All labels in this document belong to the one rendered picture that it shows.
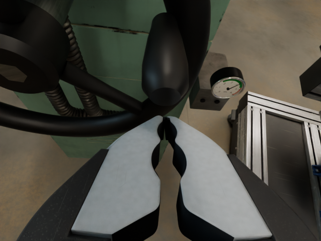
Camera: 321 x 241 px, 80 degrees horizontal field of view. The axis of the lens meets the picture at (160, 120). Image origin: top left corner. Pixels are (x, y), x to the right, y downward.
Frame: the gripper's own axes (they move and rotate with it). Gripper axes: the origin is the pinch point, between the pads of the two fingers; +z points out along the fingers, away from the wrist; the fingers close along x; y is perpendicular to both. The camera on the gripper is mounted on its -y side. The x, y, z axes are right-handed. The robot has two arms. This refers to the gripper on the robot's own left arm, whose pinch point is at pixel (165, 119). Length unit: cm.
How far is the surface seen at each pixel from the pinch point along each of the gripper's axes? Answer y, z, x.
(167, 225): 75, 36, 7
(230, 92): 7.7, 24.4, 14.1
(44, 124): 7.6, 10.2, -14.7
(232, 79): 4.3, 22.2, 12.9
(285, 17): -2, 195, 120
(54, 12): -5.3, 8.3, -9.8
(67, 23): -4.1, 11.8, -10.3
